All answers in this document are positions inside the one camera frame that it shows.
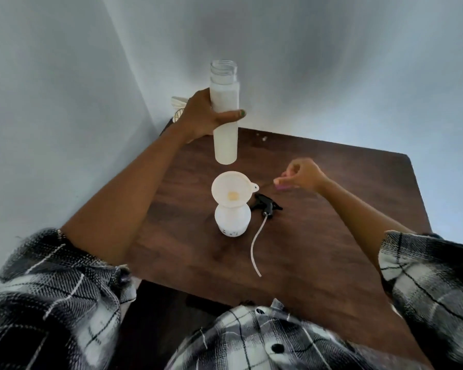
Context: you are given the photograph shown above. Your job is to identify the person's left hand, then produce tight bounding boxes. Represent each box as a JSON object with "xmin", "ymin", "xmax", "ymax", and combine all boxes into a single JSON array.
[{"xmin": 173, "ymin": 88, "xmax": 247, "ymax": 144}]

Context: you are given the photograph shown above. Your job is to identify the person's right hand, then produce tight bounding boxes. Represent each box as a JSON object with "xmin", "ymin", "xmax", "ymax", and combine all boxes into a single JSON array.
[{"xmin": 273, "ymin": 157, "xmax": 329, "ymax": 194}]

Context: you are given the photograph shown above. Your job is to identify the tall frosted clear bottle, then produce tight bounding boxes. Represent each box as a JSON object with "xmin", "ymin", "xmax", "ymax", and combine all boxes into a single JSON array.
[{"xmin": 209, "ymin": 60, "xmax": 241, "ymax": 165}]

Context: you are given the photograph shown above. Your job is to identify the black spray trigger head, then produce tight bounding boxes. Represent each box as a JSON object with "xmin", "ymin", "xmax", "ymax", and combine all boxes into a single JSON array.
[{"xmin": 250, "ymin": 193, "xmax": 283, "ymax": 278}]

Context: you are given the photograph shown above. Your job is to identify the white plastic funnel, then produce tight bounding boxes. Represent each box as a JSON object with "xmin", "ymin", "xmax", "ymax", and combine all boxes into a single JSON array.
[{"xmin": 211, "ymin": 171, "xmax": 260, "ymax": 209}]

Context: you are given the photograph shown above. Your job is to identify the white spray bottle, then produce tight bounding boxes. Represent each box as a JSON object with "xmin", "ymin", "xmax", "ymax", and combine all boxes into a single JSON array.
[{"xmin": 214, "ymin": 203, "xmax": 252, "ymax": 238}]

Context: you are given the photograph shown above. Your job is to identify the person's left forearm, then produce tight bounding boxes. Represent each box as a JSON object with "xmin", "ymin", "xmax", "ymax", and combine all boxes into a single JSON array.
[{"xmin": 60, "ymin": 125, "xmax": 190, "ymax": 266}]

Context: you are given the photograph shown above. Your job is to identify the person's right forearm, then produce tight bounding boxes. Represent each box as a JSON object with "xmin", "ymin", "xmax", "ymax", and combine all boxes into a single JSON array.
[{"xmin": 316, "ymin": 177, "xmax": 414, "ymax": 274}]

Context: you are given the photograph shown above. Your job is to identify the dark wooden table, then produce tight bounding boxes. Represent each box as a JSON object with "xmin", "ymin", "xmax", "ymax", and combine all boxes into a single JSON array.
[{"xmin": 125, "ymin": 118, "xmax": 435, "ymax": 370}]

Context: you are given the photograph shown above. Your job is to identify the black white plaid shirt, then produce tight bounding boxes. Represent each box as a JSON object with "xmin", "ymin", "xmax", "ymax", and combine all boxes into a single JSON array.
[{"xmin": 0, "ymin": 228, "xmax": 463, "ymax": 370}]

